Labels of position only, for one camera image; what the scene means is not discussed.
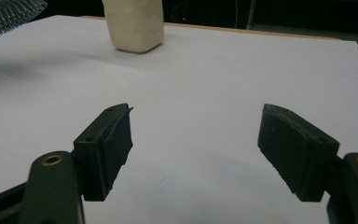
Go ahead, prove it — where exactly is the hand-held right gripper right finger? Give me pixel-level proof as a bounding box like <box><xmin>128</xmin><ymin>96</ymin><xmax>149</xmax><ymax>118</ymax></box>
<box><xmin>256</xmin><ymin>103</ymin><xmax>340</xmax><ymax>203</ymax></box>

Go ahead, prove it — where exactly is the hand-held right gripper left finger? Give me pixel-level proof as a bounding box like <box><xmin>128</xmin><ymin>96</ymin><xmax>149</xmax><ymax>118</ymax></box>
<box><xmin>73</xmin><ymin>103</ymin><xmax>134</xmax><ymax>203</ymax></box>

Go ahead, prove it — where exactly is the cream plastic container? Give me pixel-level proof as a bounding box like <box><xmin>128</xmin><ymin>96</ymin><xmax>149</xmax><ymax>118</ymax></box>
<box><xmin>101</xmin><ymin>0</ymin><xmax>165</xmax><ymax>54</ymax></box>

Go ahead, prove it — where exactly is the light blue scrubbing brush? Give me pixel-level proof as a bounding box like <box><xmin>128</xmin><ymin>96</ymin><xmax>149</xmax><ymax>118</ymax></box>
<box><xmin>0</xmin><ymin>0</ymin><xmax>48</xmax><ymax>42</ymax></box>

